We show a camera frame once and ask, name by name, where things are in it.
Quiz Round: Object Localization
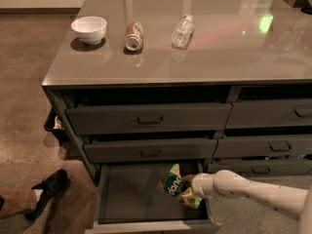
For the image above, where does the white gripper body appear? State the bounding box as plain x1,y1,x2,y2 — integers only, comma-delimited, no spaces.
191,173,216,199

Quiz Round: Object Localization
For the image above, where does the green rice chip bag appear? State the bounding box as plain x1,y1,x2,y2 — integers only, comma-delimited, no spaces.
157,164,202,209

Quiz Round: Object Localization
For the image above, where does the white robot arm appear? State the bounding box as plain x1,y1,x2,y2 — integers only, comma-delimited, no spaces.
191,170,312,234

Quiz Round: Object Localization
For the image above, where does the bottom right drawer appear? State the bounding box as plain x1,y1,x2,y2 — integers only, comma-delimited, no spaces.
207,159,312,176

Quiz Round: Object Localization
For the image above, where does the middle left drawer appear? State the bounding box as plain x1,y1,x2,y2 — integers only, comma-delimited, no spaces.
84,138,217,163

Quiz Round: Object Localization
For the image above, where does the middle right drawer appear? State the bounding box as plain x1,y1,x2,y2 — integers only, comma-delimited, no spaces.
214,135,312,158

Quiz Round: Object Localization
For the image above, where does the open bottom left drawer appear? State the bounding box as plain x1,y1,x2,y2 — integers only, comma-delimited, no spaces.
85,162,220,234

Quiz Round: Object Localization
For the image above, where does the top right drawer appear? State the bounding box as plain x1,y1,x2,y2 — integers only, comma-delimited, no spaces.
226,99,312,129

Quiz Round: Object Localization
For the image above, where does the dark grey drawer cabinet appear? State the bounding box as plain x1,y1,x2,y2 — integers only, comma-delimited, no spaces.
41,0,312,234

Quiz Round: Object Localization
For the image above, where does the top left drawer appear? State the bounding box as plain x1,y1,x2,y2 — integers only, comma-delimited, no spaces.
66,102,232,135

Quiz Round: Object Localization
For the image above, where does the clear plastic water bottle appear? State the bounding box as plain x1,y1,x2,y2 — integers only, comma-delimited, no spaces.
172,15,195,49

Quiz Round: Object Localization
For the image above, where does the black shoe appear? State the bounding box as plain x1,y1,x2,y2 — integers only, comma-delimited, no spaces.
24,170,69,220

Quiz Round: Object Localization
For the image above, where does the black side bin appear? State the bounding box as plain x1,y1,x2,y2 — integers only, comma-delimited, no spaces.
44,109,69,142

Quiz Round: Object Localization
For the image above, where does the tan soda can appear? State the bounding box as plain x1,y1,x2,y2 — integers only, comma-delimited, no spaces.
124,21,143,52

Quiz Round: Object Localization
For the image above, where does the tan trouser leg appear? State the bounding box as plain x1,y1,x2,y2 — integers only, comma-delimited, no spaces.
0,188,37,219

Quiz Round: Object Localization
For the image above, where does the white ceramic bowl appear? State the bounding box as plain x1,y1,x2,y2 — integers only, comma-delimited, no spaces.
71,16,107,45

